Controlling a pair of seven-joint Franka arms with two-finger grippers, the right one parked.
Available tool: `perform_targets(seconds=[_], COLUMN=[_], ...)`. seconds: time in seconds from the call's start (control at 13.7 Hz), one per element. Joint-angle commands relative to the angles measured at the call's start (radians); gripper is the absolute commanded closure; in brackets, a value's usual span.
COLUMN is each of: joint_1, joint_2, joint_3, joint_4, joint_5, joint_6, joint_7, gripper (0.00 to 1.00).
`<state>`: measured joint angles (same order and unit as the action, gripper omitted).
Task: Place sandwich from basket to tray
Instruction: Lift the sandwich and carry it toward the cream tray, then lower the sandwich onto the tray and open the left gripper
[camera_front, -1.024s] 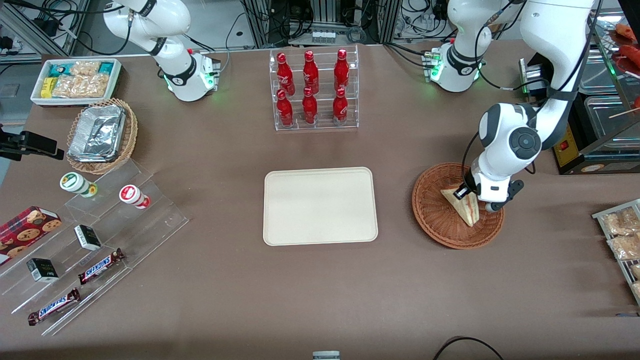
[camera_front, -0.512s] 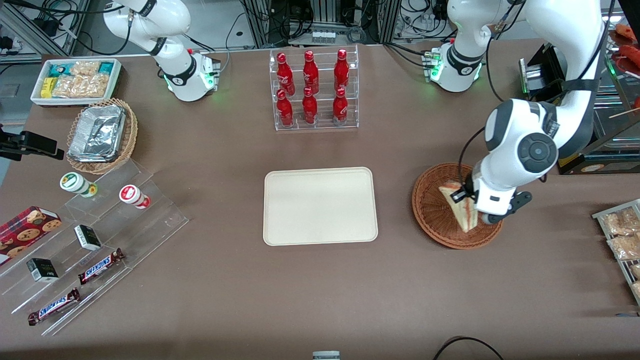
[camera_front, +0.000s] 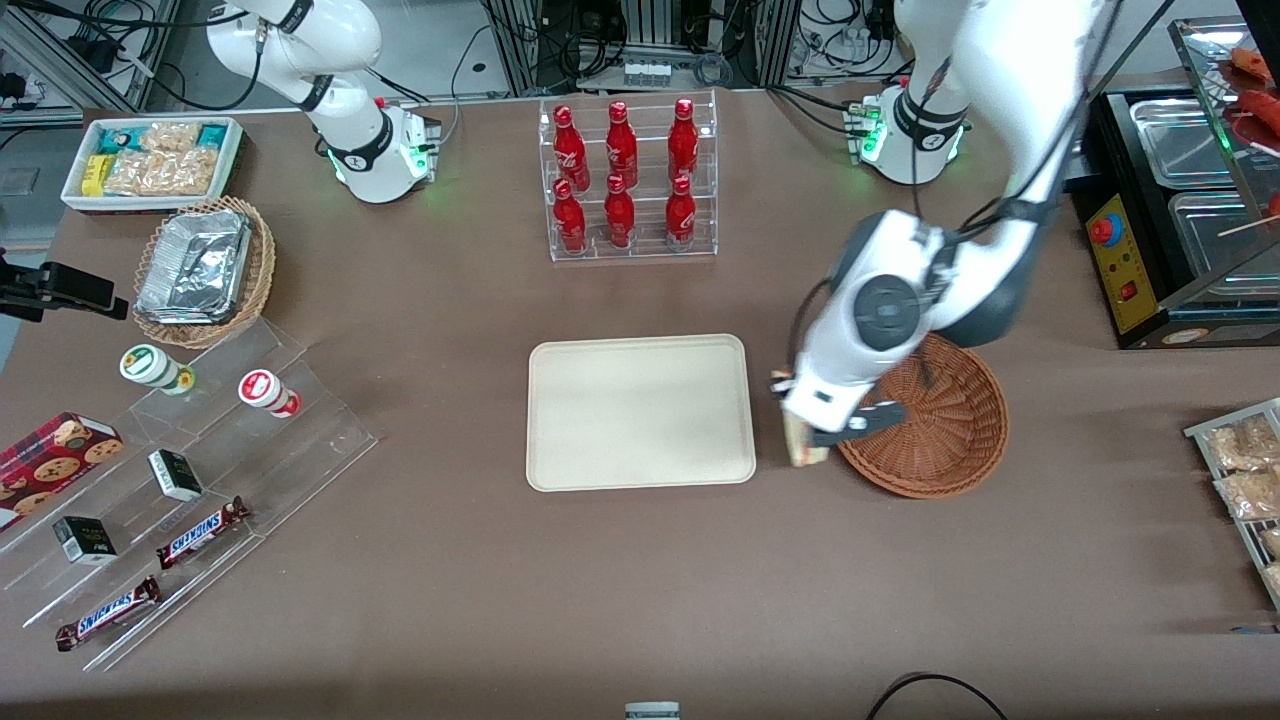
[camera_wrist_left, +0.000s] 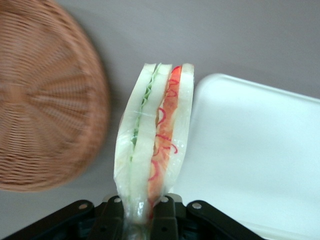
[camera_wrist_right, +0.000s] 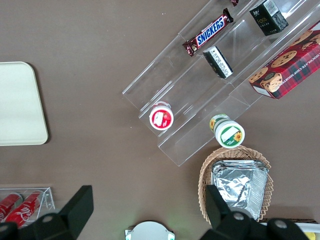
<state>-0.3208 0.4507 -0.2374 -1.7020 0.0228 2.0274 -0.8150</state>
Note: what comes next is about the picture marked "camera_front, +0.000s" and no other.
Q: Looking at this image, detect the red cola bottle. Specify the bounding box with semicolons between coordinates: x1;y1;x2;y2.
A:
605;101;639;187
552;105;592;192
603;174;637;249
552;180;589;254
667;98;700;182
664;176;698;252

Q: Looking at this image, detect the grey wire snack rack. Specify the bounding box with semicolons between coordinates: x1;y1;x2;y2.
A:
1184;398;1280;613

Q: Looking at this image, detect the black floor cable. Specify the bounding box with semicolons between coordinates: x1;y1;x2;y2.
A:
864;672;1012;720

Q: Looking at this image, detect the clear acrylic stepped display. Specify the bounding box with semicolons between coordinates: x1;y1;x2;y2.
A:
0;318;380;673

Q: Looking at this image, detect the white snack bin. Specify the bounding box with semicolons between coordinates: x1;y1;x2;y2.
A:
60;116;247;214

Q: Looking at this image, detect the clear fried snack bag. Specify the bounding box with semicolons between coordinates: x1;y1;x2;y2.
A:
1204;414;1280;472
1214;468;1280;522

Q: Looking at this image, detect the green capped white bottle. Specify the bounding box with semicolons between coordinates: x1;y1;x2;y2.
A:
119;344;197;396

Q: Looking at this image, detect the Snickers chocolate bar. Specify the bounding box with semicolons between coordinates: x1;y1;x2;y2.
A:
155;497;252;571
54;575;162;653

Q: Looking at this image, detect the red capped white bottle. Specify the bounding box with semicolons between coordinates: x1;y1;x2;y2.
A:
237;369;302;419

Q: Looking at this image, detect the black food warmer appliance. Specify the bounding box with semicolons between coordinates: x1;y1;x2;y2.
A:
1068;15;1280;351

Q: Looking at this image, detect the light wicker basket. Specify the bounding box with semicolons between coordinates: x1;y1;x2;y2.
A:
132;196;278;350

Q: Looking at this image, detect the red sausage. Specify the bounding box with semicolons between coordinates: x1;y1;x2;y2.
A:
1228;45;1280;89
1234;90;1280;153

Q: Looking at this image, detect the small black box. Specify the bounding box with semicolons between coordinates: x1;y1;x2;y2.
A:
52;516;119;567
147;449;205;503

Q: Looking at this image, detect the clear cracker bag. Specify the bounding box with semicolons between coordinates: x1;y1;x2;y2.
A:
104;122;219;197

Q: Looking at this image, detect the aluminium foil container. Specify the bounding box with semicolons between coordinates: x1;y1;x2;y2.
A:
136;208;252;326

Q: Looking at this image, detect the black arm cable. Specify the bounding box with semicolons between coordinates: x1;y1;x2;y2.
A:
790;0;1183;393

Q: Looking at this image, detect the brown wicker basket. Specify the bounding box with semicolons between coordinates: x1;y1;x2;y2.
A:
834;333;1010;499

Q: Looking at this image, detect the steel warmer pan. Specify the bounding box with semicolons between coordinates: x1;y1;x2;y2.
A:
1166;189;1280;303
1128;97;1239;191

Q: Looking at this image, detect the red cookie box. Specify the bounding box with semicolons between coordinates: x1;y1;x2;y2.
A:
0;412;125;532

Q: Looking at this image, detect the cream plastic tray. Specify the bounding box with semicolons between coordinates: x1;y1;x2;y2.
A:
526;334;757;493

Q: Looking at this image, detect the triangular sandwich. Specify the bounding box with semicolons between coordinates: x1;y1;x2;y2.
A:
769;369;832;469

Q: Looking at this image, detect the clear acrylic bottle rack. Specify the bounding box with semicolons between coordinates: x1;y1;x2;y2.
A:
538;90;719;263

